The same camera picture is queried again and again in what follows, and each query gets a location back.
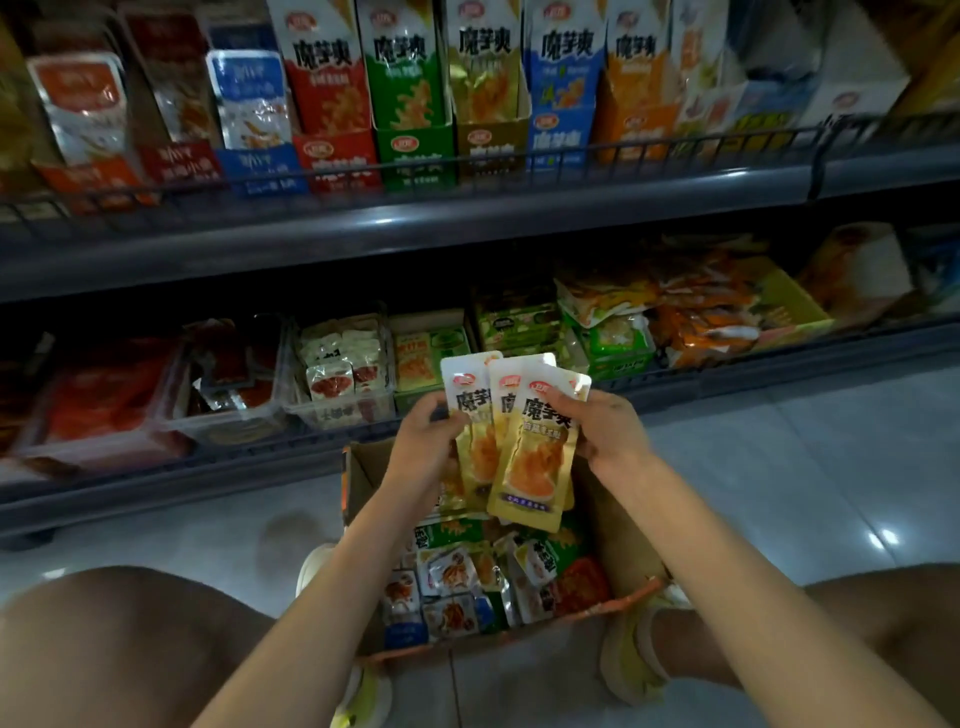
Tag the person's right hand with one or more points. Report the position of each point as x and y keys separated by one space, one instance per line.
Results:
x=612 y=435

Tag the person's right forearm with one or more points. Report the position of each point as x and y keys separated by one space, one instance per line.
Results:
x=780 y=600

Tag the person's left hand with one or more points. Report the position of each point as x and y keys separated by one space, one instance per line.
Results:
x=428 y=450

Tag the row of snack display cartons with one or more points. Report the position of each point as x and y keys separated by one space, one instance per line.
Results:
x=375 y=90

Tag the pile of red snack packets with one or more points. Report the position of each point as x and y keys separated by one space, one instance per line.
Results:
x=105 y=390

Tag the white blue snack bags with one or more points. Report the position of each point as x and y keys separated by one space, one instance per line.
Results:
x=938 y=263

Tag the green snack packets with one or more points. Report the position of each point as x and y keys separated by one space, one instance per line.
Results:
x=618 y=345

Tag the clear plastic tray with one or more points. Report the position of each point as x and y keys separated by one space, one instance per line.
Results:
x=225 y=432
x=293 y=417
x=98 y=458

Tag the person's right leg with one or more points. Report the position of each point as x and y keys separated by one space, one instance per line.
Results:
x=855 y=630

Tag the person's left leg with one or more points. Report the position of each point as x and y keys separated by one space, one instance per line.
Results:
x=120 y=653

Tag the pile of orange yellow packets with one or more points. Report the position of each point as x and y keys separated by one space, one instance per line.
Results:
x=683 y=308

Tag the yellow display carton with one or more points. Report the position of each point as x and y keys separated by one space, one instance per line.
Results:
x=933 y=60

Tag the lime green display tray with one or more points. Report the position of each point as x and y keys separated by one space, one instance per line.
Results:
x=795 y=308

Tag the person's left shoe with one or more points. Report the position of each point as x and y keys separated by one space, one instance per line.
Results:
x=360 y=698

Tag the green orange display carton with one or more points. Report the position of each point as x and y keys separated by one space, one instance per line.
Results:
x=420 y=353

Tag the person's shoe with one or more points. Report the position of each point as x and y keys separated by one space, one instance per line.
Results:
x=630 y=653
x=360 y=698

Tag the grey metal store shelf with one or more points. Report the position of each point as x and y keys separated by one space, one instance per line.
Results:
x=450 y=225

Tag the person's right shoe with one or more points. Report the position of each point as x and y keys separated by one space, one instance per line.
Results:
x=630 y=653

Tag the brown cardboard box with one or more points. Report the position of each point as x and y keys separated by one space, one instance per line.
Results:
x=630 y=555

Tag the handful of tan white-top packets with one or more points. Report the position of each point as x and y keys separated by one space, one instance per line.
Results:
x=525 y=435

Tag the dark orange snack packs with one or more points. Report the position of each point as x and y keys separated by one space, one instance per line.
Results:
x=15 y=413

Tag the person's leg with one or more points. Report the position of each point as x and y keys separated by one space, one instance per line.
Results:
x=120 y=653
x=855 y=630

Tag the person's left forearm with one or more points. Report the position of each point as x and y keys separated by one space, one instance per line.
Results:
x=308 y=630

